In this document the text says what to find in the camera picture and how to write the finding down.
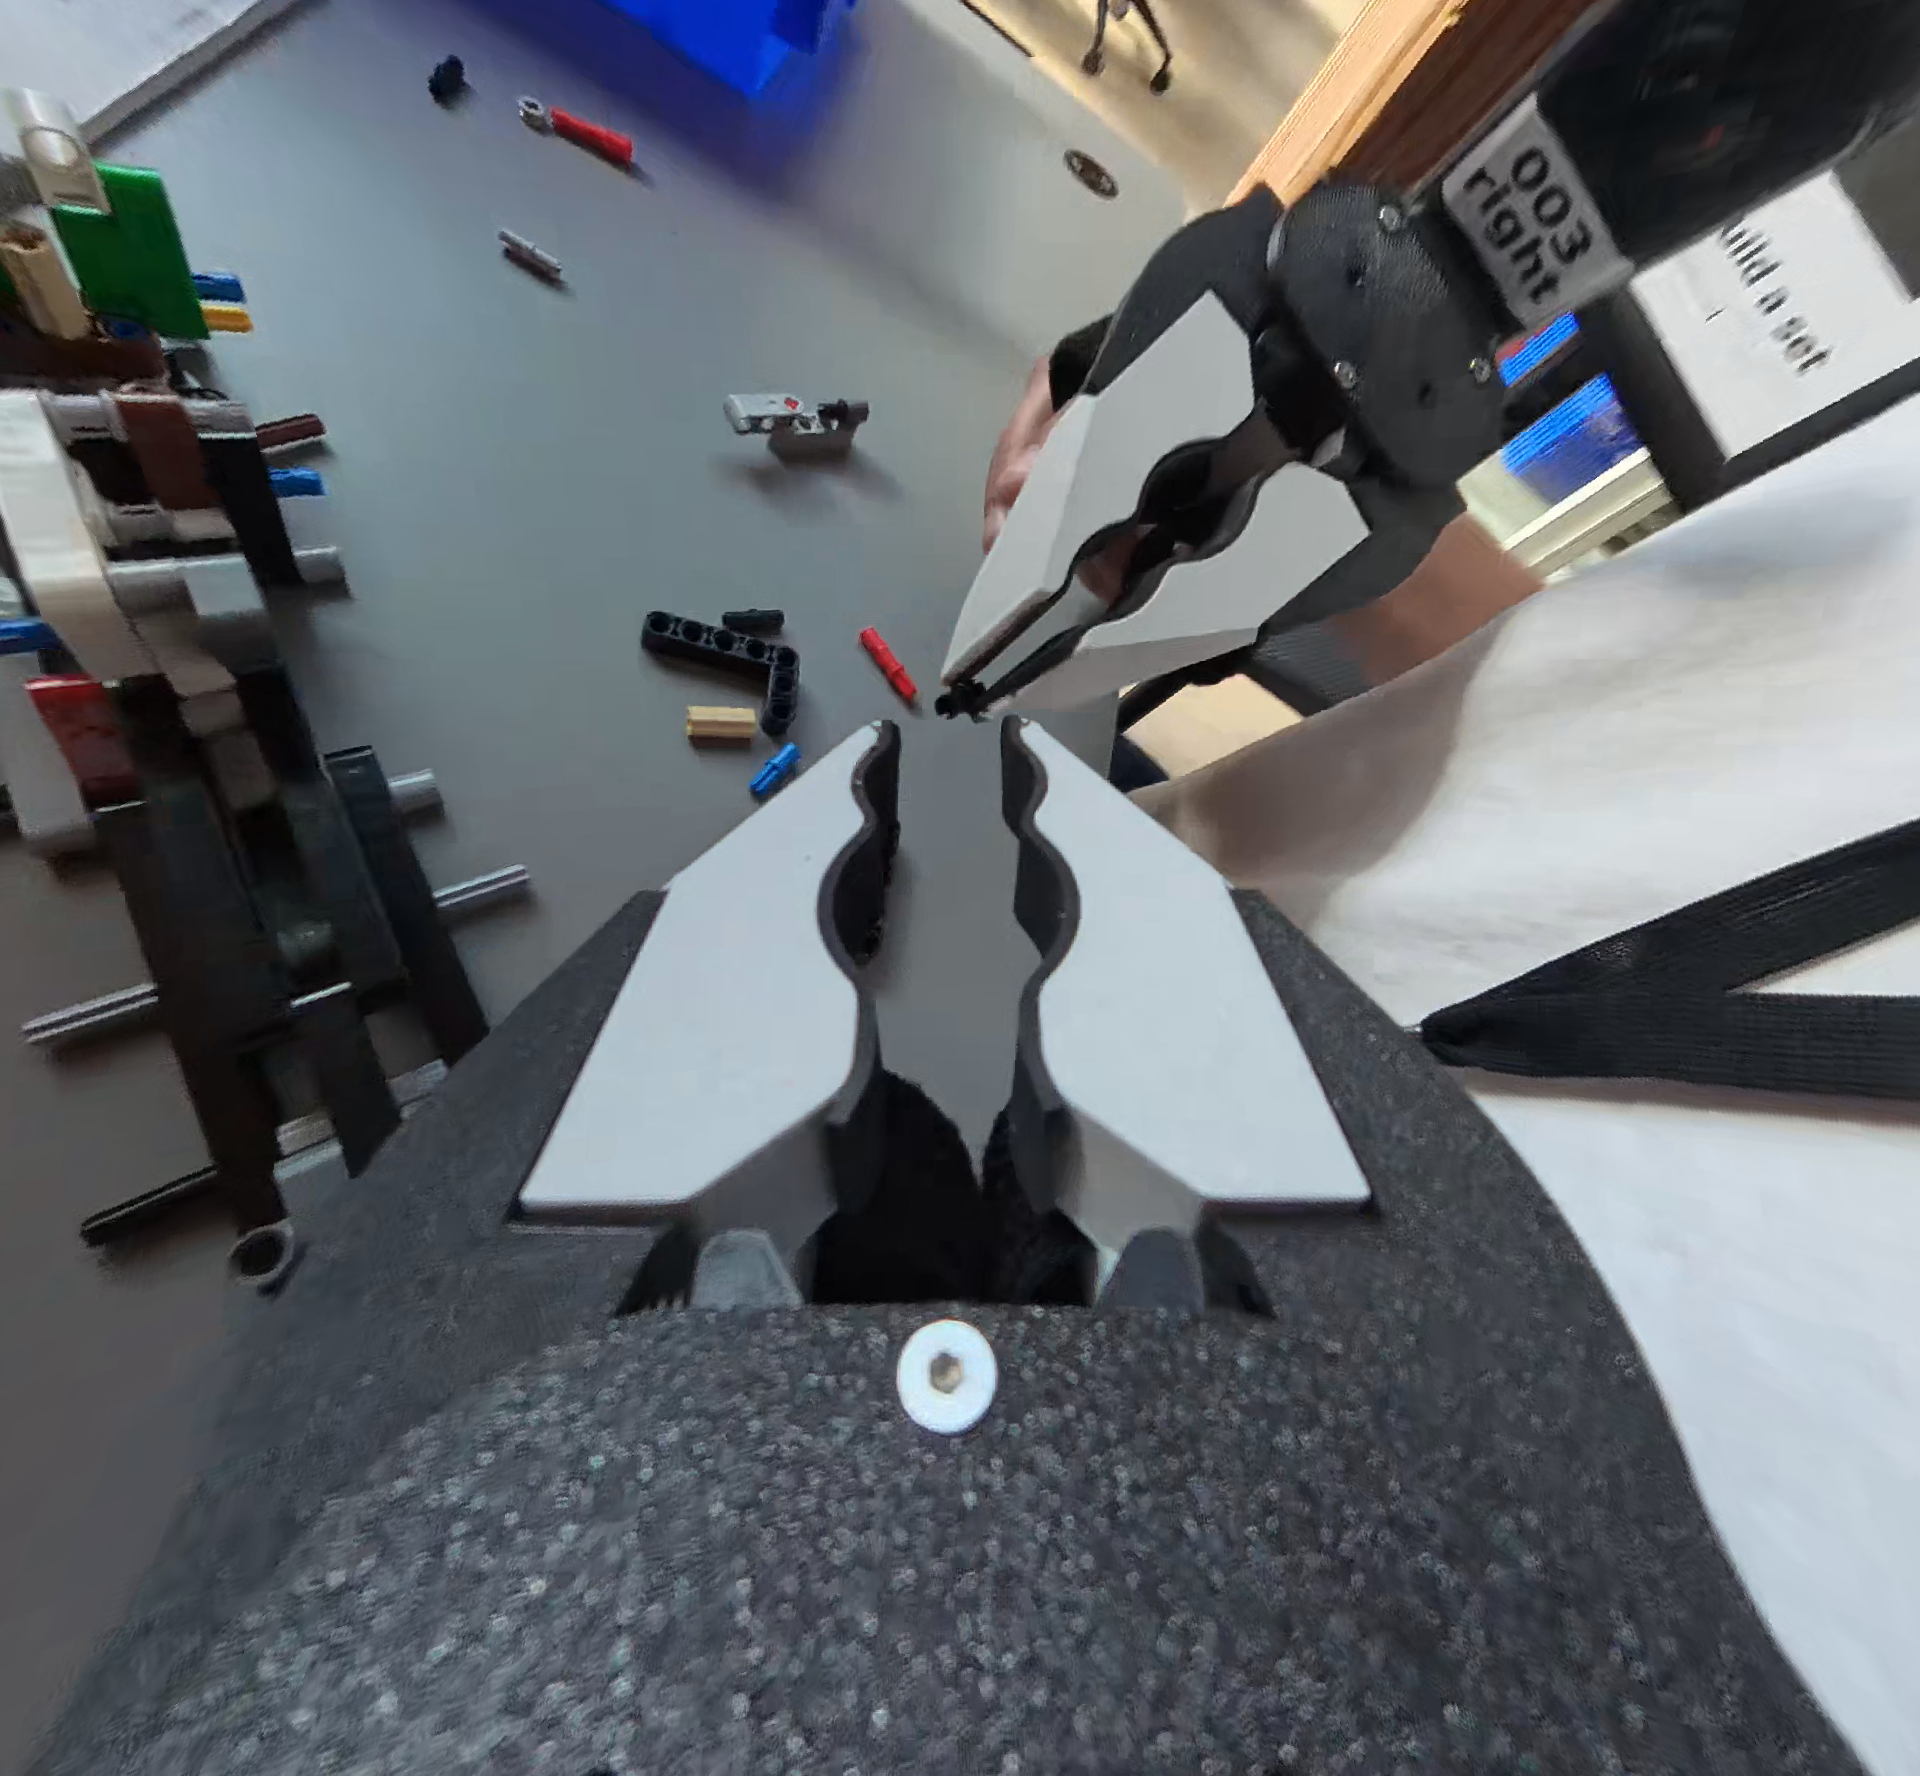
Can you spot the open instruction booklet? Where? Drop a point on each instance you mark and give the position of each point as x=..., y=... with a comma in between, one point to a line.
x=151, y=7

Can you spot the grey lego pin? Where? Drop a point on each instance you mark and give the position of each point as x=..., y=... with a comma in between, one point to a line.
x=533, y=255

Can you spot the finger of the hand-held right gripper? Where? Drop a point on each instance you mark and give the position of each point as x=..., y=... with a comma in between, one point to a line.
x=1227, y=573
x=1113, y=460

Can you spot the black L-shaped lego beam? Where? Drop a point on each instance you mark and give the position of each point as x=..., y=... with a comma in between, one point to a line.
x=775, y=688

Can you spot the person's white shirt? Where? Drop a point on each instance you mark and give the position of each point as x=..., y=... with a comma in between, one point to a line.
x=1652, y=833

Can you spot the blue lego pin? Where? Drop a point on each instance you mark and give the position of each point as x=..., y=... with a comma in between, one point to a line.
x=775, y=766

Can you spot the tan lego connector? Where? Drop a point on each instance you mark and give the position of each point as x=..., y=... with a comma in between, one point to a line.
x=723, y=723

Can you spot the partly built lego chassis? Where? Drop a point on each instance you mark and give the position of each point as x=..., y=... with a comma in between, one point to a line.
x=160, y=573

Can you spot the wooden desk panel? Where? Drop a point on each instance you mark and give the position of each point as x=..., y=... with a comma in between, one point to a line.
x=1396, y=51

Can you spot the person's right forearm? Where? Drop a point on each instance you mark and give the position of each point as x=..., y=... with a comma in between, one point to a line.
x=1448, y=591

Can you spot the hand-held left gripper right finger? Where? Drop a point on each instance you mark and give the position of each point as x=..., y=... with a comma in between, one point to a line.
x=1185, y=1043

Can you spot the person's right hand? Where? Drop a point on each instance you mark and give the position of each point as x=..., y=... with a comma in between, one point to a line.
x=1026, y=460

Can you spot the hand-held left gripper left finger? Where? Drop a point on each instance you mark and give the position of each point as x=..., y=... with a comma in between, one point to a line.
x=706, y=1043

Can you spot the red lego axle pin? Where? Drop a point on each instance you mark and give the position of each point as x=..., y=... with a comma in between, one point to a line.
x=595, y=140

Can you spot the small blue ribbed bin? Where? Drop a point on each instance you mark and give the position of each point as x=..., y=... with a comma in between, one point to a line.
x=1567, y=407

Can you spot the white labelled box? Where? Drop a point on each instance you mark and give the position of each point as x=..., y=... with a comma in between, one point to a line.
x=1800, y=355

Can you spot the red lego axle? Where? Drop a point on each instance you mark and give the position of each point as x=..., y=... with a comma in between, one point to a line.
x=890, y=664

